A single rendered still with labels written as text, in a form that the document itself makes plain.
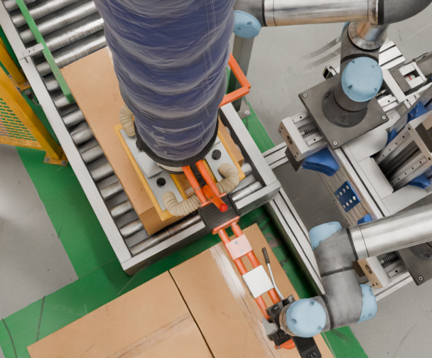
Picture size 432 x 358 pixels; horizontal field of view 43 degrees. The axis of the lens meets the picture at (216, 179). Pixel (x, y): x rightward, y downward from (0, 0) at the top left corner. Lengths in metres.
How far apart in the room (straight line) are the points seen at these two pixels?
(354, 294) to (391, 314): 1.66
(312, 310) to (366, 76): 0.78
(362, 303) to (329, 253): 0.12
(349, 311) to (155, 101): 0.59
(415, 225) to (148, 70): 0.63
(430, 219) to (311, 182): 1.47
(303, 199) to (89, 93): 1.16
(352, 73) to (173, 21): 0.93
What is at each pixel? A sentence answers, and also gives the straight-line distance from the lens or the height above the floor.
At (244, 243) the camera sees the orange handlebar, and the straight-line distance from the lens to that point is 1.50.
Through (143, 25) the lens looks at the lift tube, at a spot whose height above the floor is 1.98.
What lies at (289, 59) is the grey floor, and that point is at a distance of 3.10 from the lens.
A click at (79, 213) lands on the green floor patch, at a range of 2.82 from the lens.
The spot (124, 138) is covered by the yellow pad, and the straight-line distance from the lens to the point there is 1.71.
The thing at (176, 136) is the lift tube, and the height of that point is 1.50.
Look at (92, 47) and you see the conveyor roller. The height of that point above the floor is 0.54.
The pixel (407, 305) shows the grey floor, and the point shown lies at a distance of 2.89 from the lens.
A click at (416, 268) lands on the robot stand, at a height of 1.04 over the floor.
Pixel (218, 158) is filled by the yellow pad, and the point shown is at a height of 1.12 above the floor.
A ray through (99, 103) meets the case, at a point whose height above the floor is 0.95.
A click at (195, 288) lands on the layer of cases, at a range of 2.16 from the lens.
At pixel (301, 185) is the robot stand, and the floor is 0.21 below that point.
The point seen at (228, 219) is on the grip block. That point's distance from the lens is 1.51.
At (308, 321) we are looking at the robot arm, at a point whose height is 1.56.
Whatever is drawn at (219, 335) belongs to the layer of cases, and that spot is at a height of 0.54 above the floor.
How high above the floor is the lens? 2.70
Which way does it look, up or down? 74 degrees down
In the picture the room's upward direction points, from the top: 7 degrees clockwise
